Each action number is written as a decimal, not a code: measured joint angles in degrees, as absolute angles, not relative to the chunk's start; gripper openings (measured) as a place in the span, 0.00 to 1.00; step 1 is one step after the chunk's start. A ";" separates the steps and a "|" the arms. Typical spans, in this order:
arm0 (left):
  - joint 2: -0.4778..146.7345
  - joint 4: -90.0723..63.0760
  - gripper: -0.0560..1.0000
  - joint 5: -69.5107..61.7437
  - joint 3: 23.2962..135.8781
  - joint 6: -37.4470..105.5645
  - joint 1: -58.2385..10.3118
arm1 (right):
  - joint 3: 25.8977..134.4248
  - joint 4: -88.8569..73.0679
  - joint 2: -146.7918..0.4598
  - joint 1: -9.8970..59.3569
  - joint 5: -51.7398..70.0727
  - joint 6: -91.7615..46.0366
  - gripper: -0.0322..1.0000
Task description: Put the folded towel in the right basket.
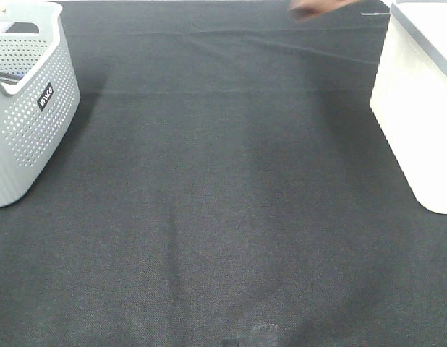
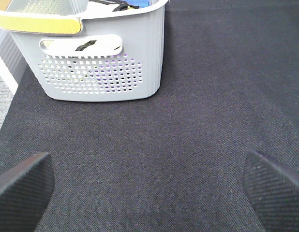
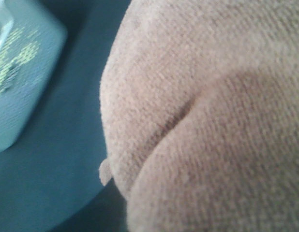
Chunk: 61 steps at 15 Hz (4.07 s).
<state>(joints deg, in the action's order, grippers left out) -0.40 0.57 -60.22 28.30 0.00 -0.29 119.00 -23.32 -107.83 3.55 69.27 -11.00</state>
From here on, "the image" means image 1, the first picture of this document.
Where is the white plastic storage bin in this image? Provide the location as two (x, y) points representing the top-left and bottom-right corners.
(370, 1), (447, 215)

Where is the brown towel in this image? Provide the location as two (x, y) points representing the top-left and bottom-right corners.
(288, 0), (355, 22)

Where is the grey perforated plastic basket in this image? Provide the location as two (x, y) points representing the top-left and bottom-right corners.
(0, 1), (80, 207)

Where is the black table cloth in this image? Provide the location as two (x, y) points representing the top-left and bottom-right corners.
(0, 1), (447, 346)

